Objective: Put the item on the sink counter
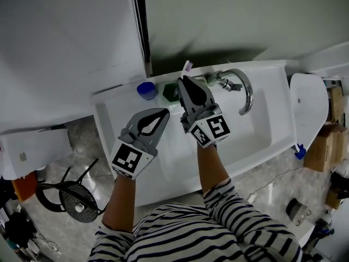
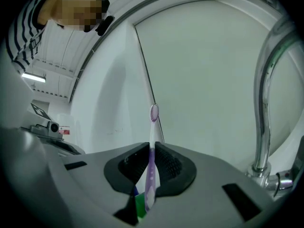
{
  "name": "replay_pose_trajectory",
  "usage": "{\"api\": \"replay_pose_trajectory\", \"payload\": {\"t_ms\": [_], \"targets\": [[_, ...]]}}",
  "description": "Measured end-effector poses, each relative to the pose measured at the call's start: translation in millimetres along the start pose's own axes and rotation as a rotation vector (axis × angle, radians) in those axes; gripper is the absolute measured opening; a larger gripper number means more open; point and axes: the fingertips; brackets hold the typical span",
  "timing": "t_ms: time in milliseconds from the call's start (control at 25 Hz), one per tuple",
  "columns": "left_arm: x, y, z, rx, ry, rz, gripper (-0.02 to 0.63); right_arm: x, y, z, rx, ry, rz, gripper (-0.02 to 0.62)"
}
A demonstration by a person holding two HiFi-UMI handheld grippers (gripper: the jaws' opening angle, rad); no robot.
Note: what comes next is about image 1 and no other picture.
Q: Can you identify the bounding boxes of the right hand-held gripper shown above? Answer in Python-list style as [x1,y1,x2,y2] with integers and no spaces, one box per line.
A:
[177,75,231,149]

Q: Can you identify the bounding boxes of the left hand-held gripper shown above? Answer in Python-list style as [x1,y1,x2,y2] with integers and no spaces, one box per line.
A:
[110,108,171,180]

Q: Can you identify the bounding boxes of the green plastic cup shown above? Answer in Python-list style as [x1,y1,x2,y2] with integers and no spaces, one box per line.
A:
[162,82,181,104]

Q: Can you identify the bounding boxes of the toothbrush with pink head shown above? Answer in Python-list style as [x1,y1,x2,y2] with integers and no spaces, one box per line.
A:
[180,59,194,79]

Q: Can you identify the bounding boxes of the blue bottle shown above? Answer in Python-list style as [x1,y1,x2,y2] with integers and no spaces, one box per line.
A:
[136,81,157,101]

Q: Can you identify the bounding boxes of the person's right forearm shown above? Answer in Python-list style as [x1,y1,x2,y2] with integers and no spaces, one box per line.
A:
[196,143,233,195]

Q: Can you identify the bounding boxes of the person's left forearm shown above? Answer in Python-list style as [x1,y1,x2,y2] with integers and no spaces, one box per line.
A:
[101,172,137,233]

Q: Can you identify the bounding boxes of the green soap on dish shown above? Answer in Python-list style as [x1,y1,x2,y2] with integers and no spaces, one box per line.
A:
[202,73,219,85]

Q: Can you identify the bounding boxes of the chrome faucet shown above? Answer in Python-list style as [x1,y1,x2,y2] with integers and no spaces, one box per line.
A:
[214,68,255,116]

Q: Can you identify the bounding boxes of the white wash basin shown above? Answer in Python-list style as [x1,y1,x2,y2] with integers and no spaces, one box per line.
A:
[91,59,297,207]

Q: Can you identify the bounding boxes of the black mesh stool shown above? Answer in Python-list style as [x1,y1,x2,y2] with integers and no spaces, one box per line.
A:
[35,158,106,224]

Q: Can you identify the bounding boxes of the white side cabinet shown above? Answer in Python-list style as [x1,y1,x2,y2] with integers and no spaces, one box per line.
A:
[0,123,74,180]

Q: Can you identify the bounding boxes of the white toilet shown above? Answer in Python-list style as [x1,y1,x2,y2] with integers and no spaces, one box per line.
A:
[288,73,329,153]

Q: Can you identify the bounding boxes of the striped shirt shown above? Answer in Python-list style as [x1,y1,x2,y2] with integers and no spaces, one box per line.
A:
[88,178,304,262]

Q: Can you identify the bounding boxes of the blue plastic object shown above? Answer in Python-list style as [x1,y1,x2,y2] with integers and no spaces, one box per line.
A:
[294,143,306,160]

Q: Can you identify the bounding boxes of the orange box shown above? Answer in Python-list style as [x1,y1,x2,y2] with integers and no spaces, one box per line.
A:
[11,171,39,202]

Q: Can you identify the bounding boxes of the large cardboard box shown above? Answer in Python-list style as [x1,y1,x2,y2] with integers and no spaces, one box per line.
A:
[303,123,349,174]

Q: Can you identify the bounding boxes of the black wall hose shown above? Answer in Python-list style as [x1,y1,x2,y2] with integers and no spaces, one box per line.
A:
[130,0,153,78]

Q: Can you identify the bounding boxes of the white floor cable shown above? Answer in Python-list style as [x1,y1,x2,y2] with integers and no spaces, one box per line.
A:
[246,166,305,202]

